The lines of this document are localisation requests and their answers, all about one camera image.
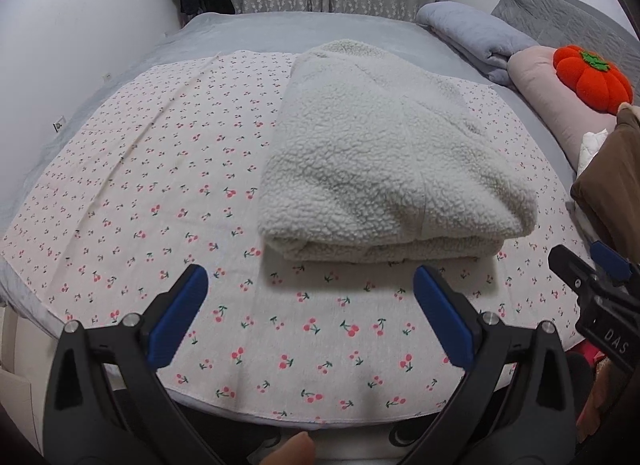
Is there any cherry print bed cover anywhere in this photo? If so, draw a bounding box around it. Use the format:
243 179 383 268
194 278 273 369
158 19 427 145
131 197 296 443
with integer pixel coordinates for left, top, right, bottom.
0 50 596 421

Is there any orange pumpkin plush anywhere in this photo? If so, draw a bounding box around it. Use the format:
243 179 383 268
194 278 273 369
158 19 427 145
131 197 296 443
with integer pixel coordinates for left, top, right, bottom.
552 45 633 116

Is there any red cloth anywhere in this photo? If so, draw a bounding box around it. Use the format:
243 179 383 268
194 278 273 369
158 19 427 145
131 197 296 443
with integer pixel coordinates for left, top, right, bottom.
570 340 608 371

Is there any grey bed sheet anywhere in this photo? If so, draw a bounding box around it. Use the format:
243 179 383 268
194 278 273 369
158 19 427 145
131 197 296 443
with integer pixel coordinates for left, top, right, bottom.
0 11 583 433

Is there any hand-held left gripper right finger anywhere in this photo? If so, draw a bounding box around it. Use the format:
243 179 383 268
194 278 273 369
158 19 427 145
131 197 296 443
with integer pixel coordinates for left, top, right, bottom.
400 265 576 465

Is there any cream fleece zip jacket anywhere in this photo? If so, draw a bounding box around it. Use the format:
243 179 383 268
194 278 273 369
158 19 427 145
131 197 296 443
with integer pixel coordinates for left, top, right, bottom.
257 40 540 266

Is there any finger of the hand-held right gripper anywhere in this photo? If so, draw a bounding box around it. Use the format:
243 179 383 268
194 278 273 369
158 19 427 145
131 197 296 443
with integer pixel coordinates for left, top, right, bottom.
589 241 632 283
548 245 598 303

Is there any grey quilted pillow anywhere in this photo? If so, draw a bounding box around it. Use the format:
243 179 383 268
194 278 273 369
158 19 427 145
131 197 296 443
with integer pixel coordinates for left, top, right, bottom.
490 0 640 106

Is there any black shoe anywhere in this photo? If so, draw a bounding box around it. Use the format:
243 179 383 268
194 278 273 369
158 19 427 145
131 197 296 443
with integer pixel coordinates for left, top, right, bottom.
387 417 451 448
245 432 283 465

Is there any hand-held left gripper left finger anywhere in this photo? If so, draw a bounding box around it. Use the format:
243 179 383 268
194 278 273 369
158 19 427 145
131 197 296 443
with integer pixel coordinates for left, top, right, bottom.
44 264 223 465

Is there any brown cloth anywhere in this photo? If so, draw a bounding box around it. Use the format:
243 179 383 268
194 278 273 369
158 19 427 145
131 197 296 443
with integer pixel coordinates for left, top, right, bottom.
570 101 640 266

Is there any folded lavender grey blanket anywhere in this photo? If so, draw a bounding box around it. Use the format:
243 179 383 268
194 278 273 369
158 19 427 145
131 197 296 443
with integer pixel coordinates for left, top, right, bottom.
416 1 538 86

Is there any white cloth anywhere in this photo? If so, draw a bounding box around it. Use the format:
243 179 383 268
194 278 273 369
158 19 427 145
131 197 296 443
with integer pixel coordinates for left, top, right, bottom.
575 129 611 178

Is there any pale pink pillow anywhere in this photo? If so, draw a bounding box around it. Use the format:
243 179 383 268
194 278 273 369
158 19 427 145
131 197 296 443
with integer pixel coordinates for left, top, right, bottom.
507 45 621 170

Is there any white bedside furniture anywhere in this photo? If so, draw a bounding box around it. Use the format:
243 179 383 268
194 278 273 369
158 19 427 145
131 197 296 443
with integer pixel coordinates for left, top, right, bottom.
0 305 37 446

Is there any person's left hand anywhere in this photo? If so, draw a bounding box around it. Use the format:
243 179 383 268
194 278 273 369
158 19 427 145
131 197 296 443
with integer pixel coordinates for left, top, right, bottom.
262 432 316 465

